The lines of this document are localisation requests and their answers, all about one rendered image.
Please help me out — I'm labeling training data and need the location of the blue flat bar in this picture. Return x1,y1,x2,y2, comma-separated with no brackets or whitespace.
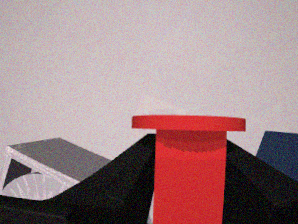
255,131,298,181

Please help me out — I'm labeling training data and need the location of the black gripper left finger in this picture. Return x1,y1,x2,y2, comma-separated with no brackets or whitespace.
0,133,157,224

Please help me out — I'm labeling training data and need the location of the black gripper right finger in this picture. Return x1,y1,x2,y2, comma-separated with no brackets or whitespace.
222,140,298,224

